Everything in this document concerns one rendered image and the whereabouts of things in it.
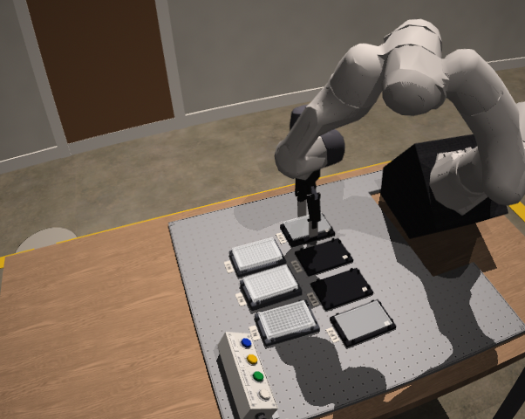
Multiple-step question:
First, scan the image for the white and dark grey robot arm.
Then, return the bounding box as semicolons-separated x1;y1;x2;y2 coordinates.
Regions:
274;19;525;216

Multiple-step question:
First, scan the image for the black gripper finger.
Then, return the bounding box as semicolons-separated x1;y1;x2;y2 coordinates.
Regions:
302;185;321;237
295;179;306;217

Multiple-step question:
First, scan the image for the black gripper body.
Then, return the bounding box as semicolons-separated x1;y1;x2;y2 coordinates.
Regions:
296;169;320;195

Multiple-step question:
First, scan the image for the grey control panel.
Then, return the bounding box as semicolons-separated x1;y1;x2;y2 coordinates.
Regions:
217;332;279;419

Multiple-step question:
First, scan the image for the beige label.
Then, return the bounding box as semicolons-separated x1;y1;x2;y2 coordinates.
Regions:
276;232;286;244
224;261;234;273
236;292;247;306
249;326;260;340
326;327;339;343
306;292;319;306

